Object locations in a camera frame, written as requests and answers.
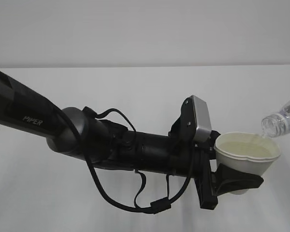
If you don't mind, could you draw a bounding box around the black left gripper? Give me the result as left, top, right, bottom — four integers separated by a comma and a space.
135, 123, 264, 210

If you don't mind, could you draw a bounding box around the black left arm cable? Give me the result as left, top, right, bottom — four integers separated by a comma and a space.
55, 107, 196, 215

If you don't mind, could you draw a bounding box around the white paper cup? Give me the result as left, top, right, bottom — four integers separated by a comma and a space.
214, 131, 282, 195

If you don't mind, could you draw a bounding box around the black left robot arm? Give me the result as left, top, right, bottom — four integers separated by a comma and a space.
0, 71, 263, 214

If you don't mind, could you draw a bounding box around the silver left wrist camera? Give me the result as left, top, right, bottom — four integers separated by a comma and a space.
180, 95, 212, 143

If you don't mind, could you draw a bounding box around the clear plastic water bottle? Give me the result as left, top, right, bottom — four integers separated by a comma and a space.
261, 100, 290, 138

